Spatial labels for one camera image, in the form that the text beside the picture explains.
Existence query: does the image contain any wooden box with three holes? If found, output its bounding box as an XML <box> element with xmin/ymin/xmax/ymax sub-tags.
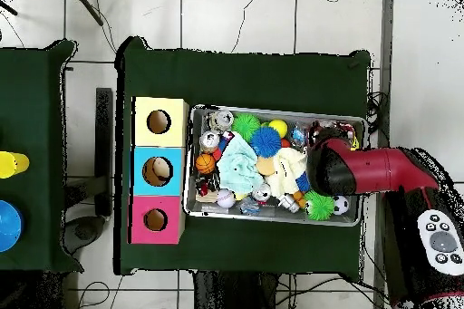
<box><xmin>129</xmin><ymin>96</ymin><xmax>190</xmax><ymax>246</ymax></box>

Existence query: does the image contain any green spiky ball with eyes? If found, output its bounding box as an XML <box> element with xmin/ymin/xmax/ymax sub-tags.
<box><xmin>303</xmin><ymin>189</ymin><xmax>335</xmax><ymax>222</ymax></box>

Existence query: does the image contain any shallow silver mesh bin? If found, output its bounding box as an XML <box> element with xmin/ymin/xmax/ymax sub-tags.
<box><xmin>182</xmin><ymin>103</ymin><xmax>367</xmax><ymax>228</ymax></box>

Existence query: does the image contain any silver drink can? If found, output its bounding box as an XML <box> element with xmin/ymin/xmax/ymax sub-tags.
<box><xmin>209</xmin><ymin>109</ymin><xmax>235</xmax><ymax>132</ymax></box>

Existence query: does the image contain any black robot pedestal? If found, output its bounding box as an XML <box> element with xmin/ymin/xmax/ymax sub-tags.
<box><xmin>191</xmin><ymin>270</ymin><xmax>280</xmax><ymax>309</ymax></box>

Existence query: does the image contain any black tripod leg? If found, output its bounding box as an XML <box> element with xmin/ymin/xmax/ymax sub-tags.
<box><xmin>0</xmin><ymin>0</ymin><xmax>18</xmax><ymax>16</ymax></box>
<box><xmin>68</xmin><ymin>0</ymin><xmax>105</xmax><ymax>27</ymax></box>

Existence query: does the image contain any blue bowl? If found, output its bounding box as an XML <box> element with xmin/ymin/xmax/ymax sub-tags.
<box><xmin>0</xmin><ymin>199</ymin><xmax>24</xmax><ymax>253</ymax></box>

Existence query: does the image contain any mint green cloth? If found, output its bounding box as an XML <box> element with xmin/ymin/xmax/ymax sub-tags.
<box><xmin>216</xmin><ymin>132</ymin><xmax>266</xmax><ymax>195</ymax></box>

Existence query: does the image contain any small soccer ball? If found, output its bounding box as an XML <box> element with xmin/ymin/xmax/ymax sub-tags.
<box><xmin>332</xmin><ymin>195</ymin><xmax>350</xmax><ymax>216</ymax></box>

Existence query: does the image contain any small orange basketball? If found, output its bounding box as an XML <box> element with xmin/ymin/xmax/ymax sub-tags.
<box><xmin>194</xmin><ymin>152</ymin><xmax>218</xmax><ymax>176</ymax></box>

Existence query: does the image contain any yellow cup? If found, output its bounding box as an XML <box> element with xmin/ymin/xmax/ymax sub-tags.
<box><xmin>0</xmin><ymin>150</ymin><xmax>31</xmax><ymax>179</ymax></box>

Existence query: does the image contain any blue spiky ball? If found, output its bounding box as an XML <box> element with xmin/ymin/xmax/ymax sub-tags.
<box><xmin>249</xmin><ymin>126</ymin><xmax>283</xmax><ymax>159</ymax></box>

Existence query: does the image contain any cream cloth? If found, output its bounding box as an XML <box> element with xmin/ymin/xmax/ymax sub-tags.
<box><xmin>266</xmin><ymin>147</ymin><xmax>309</xmax><ymax>198</ymax></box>

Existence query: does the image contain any dark green table cloth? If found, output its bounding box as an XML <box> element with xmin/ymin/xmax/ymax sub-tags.
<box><xmin>113</xmin><ymin>35</ymin><xmax>372</xmax><ymax>276</ymax></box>
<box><xmin>0</xmin><ymin>38</ymin><xmax>84</xmax><ymax>274</ymax></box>

